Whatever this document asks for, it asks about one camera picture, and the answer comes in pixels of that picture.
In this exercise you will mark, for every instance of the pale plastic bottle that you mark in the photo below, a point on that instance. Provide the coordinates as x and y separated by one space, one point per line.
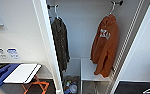
73 89

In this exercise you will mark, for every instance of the dark storage bin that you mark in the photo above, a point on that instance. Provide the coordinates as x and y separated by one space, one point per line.
71 81

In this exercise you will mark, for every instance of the white wardrobe carcass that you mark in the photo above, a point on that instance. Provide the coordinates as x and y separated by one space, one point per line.
81 30

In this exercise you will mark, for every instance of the dark grey hanging garment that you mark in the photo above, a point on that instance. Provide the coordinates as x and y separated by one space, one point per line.
61 43

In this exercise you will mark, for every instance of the orange hooded sweatshirt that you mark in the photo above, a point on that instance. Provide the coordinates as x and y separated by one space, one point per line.
104 46

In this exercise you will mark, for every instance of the orange folding stand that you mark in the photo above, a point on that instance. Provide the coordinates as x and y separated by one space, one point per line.
36 87

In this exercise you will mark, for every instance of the white flat board dark edge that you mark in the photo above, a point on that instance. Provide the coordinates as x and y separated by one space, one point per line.
22 72

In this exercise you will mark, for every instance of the black hanger rail bracket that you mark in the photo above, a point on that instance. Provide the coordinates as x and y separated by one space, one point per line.
52 6
117 2

